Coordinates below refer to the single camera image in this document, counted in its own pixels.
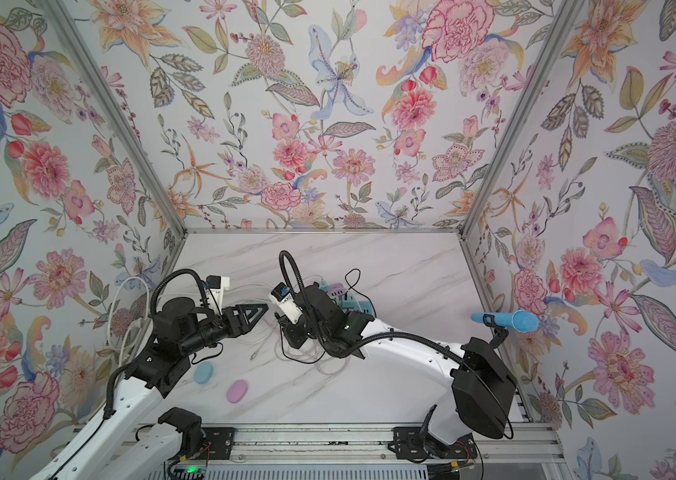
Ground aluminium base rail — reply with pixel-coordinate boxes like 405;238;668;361
55;422;573;466

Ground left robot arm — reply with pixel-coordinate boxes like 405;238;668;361
34;297;269;479

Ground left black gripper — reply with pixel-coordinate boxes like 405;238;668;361
179;303;268;357

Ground teal power strip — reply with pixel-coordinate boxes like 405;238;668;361
340;295;375;316

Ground purple power strip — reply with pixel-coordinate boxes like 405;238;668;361
327;283;348;298

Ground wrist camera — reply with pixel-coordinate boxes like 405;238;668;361
204;275;230;315
269;282;303;324

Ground pink earbud case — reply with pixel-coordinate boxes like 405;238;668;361
226;379;249;404

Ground white coiled cables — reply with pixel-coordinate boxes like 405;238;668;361
85;272;375;421

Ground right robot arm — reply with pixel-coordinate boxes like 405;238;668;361
269;283;517;447

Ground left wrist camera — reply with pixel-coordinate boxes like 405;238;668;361
204;275;230;315

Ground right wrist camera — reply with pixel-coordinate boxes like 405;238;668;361
269;282;303;324

